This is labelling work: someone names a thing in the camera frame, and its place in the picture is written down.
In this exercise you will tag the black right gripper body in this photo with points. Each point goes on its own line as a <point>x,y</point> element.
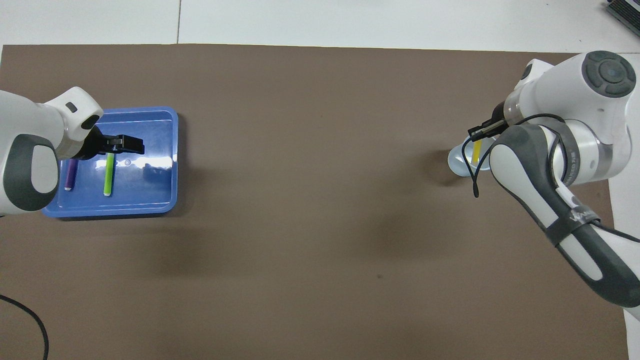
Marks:
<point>498,117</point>

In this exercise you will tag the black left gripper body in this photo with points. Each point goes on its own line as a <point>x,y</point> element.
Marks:
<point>100,147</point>

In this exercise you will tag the yellow pen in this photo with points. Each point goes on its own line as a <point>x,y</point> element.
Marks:
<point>477,150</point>

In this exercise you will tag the green pen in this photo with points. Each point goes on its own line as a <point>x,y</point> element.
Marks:
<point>108,175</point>

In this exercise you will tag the purple pen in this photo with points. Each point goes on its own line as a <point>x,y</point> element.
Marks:
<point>70,176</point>

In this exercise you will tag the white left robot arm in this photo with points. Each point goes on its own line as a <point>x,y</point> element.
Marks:
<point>30,125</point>

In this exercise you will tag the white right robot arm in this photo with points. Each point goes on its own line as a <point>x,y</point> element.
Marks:
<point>575,100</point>

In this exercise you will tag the blue plastic tray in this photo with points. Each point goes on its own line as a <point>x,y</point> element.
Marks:
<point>150,185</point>

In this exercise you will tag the clear plastic cup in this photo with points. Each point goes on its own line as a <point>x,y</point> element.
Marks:
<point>456,162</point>

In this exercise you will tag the grey ribbed device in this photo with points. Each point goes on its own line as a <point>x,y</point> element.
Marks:
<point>625,12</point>

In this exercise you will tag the brown table mat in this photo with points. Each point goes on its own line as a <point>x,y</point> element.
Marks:
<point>310,200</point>

